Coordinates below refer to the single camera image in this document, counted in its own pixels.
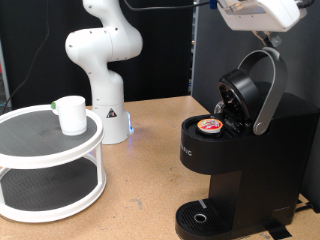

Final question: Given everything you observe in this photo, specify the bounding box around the orange-lidded coffee pod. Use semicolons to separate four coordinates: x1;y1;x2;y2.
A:
196;117;224;135

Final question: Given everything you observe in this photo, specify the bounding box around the white mug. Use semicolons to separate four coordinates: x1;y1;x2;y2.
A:
50;95;88;137

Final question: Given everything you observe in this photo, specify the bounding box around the white two-tier turntable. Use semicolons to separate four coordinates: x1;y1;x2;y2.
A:
0;104;108;224

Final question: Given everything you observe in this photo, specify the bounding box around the black curtain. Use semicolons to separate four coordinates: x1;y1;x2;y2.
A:
0;0;195;111

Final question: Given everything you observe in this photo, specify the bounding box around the grey metal rack post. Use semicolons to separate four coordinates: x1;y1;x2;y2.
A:
0;39;13;111

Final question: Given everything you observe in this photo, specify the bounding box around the black power cord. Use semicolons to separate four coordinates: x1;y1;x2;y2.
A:
294;199;316;214

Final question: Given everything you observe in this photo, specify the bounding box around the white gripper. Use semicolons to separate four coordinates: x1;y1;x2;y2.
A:
216;0;308;48

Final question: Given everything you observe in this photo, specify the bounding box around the grey partition panel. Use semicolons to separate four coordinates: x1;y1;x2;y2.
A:
191;0;320;214

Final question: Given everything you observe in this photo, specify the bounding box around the black Keurig coffee machine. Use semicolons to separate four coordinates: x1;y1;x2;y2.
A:
174;46;320;240

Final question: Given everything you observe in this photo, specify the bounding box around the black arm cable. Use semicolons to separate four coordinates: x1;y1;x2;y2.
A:
123;0;316;12

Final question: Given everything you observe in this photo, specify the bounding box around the black hanging cable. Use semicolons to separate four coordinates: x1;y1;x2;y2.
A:
0;0;51;114

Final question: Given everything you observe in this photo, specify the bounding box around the black tape strip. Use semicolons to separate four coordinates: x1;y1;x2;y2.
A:
264;219;293;240

